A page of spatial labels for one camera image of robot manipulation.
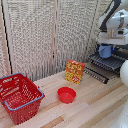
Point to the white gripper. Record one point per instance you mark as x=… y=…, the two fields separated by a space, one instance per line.
x=113 y=38

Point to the blue plastic cup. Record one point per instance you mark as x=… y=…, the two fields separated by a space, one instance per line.
x=105 y=51

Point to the black oven tray rack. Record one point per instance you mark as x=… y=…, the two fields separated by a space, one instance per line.
x=106 y=63

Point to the red plastic bowl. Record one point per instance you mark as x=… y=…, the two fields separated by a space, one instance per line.
x=66 y=95

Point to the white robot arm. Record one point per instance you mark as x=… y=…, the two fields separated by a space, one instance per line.
x=120 y=20

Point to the black toaster oven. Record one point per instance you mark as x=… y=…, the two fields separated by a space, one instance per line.
x=120 y=53

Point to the black oven door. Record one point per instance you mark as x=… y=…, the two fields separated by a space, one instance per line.
x=96 y=75

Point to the orange yellow snack box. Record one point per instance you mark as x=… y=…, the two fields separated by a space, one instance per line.
x=74 y=71

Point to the beige woven folding screen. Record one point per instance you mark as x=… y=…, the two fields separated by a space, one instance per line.
x=31 y=36

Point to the red shopping basket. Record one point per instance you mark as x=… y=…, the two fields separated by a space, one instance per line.
x=20 y=96

